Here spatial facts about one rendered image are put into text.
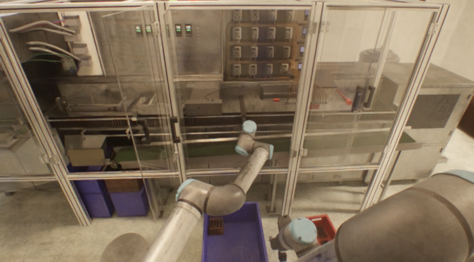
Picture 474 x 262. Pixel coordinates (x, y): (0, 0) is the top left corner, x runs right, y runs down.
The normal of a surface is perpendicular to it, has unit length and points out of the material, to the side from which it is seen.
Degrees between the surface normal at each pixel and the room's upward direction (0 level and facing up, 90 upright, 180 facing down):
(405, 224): 36
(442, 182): 25
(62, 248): 0
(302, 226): 19
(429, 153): 90
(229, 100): 90
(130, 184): 90
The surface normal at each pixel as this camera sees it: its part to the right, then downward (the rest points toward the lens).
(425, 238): -0.29, -0.33
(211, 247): 0.00, -0.87
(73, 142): 0.05, -0.07
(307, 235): 0.13, -0.67
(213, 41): 0.06, 0.50
